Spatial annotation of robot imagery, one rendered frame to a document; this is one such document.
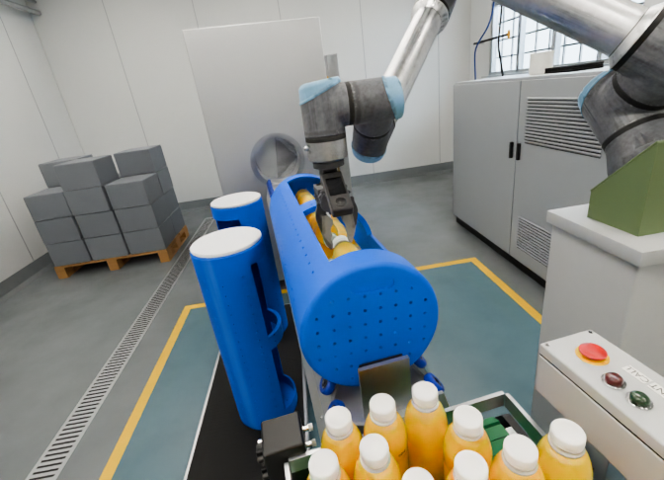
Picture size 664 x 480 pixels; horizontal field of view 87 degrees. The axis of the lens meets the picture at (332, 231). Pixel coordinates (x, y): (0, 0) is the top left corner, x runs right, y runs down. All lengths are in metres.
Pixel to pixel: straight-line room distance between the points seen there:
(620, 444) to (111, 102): 6.24
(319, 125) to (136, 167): 3.87
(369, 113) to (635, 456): 0.68
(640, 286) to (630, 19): 0.62
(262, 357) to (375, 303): 0.95
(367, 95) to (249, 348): 1.10
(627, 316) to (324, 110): 0.90
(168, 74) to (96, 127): 1.36
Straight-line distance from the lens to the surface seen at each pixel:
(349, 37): 5.88
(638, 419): 0.63
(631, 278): 1.12
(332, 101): 0.76
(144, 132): 6.18
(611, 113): 1.22
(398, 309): 0.71
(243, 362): 1.58
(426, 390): 0.61
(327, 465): 0.54
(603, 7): 1.14
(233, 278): 1.36
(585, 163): 2.46
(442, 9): 1.25
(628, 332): 1.21
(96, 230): 4.46
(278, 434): 0.70
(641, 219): 1.14
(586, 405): 0.68
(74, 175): 4.35
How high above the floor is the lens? 1.53
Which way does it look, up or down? 22 degrees down
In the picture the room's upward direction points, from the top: 8 degrees counter-clockwise
